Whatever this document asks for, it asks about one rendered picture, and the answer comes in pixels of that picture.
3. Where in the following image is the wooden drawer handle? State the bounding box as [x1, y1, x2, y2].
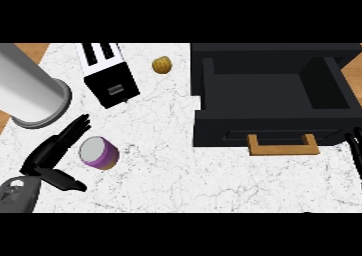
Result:
[247, 133, 322, 157]

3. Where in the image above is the black drawer front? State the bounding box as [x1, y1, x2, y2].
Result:
[192, 109, 362, 148]

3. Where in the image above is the yellow-brown walnut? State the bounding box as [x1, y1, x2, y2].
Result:
[151, 55, 174, 75]

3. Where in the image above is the purple can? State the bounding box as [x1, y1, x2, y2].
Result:
[78, 135, 121, 171]

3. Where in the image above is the white and grey cylinder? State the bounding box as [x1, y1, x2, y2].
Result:
[0, 43, 74, 130]

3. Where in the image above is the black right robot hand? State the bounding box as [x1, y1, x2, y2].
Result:
[344, 120, 362, 212]

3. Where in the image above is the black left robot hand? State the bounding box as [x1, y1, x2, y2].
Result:
[19, 113, 93, 193]

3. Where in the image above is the black and white toaster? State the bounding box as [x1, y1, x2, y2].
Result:
[76, 43, 142, 110]

